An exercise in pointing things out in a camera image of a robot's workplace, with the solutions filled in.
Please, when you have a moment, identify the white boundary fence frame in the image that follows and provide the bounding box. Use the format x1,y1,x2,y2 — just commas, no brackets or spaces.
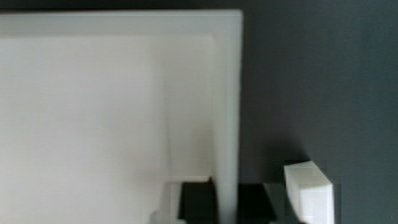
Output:
264,161,337,224

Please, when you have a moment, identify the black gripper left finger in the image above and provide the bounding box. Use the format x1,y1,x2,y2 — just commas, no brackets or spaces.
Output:
177,180,218,224

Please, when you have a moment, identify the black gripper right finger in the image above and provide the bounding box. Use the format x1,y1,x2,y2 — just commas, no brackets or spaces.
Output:
237,184,275,224

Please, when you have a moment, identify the white drawer cabinet box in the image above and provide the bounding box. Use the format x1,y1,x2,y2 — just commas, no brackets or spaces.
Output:
0,10,243,224

